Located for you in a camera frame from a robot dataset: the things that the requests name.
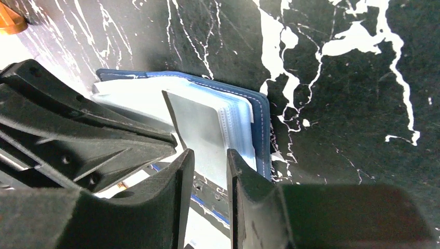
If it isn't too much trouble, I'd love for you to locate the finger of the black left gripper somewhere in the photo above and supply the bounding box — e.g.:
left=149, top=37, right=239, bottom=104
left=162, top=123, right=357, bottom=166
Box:
left=1, top=59, right=177, bottom=193

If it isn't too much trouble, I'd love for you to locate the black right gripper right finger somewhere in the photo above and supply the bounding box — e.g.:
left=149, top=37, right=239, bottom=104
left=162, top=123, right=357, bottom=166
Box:
left=227, top=149, right=437, bottom=248

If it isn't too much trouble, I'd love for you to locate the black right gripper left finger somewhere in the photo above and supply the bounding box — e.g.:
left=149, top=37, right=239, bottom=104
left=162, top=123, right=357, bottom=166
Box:
left=1, top=149, right=195, bottom=248

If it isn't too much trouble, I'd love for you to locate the blue leather card holder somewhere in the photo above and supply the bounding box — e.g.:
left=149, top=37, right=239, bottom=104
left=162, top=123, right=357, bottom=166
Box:
left=92, top=68, right=271, bottom=188

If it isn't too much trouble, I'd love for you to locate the orange wooden rack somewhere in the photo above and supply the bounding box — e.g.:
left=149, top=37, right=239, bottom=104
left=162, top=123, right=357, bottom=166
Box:
left=1, top=3, right=28, bottom=35

